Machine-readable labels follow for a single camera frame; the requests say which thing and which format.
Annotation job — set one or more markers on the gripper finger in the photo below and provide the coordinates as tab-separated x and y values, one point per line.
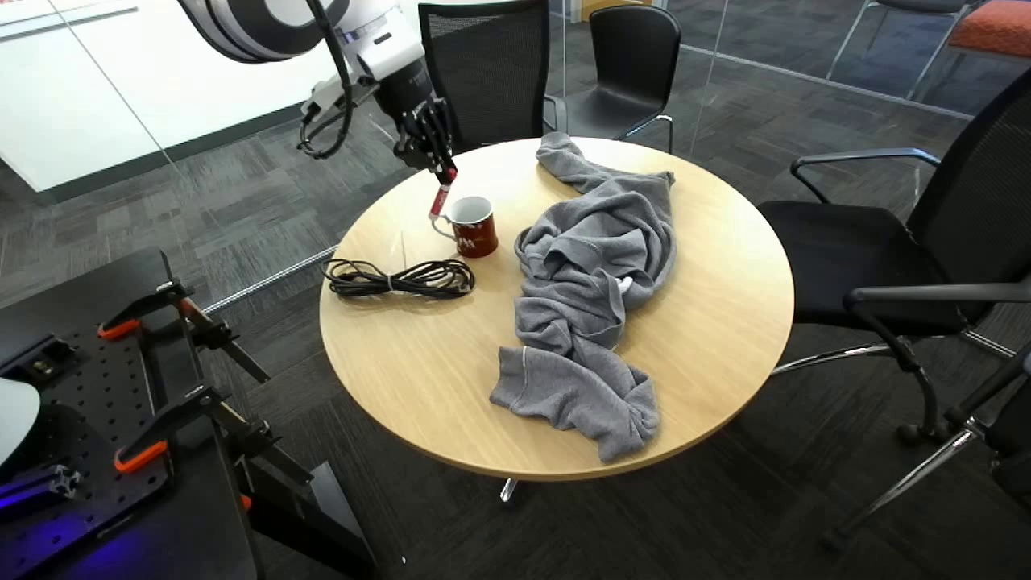
441	133
411	143

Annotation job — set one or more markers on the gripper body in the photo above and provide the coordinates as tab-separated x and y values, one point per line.
405	89

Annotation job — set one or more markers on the red pen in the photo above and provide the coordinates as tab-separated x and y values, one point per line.
440	197

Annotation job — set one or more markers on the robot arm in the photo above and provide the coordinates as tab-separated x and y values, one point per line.
266	24

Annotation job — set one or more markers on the red mug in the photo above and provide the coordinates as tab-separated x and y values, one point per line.
475	234

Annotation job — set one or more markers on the black mesh office chair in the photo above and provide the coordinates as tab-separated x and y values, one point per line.
483	72
854	258

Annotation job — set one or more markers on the grey sweatshirt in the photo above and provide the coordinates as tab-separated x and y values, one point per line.
592	266

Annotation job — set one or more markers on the black plastic chair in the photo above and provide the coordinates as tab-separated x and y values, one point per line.
632	56

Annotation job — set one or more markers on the black and orange clamp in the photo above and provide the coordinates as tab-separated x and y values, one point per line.
193	318
209	419

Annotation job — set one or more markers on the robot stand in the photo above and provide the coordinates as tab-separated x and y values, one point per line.
97	451

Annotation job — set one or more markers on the orange upholstered chair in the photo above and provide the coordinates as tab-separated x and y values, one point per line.
995	28

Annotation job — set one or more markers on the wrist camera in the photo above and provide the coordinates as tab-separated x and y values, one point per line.
334	97

